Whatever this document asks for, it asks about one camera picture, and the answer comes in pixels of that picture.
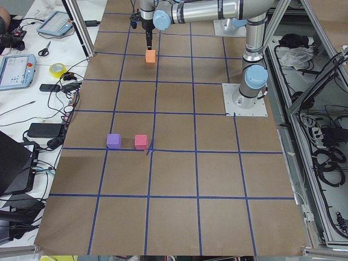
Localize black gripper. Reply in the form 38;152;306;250
129;9;155;50

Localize orange foam block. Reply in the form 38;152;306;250
145;49;157;64

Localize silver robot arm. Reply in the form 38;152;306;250
158;19;246;57
130;0;273;109

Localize far teach pendant tablet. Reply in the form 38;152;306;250
36;11;73;38

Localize teach pendant tablet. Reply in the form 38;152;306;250
36;11;73;38
1;54;36;91

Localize yellow tape roll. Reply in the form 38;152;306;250
49;63;67;79

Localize pink foam block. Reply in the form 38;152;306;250
134;134;148;150

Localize purple foam block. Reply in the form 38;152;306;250
107;134;122;149

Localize black phone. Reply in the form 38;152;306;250
39;84;61;92

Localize near teach pendant tablet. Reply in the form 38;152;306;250
1;54;36;91

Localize black power adapter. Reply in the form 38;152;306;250
27;123;63;138

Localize crumpled white cloth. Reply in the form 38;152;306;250
280;47;313;70

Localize black laptop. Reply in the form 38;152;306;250
1;132;39;196

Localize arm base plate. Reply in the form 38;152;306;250
213;18;246;38
222;83;268;117

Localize aluminium frame post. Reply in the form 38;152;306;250
62;0;95;58

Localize black handled scissors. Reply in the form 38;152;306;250
38;41;51;57

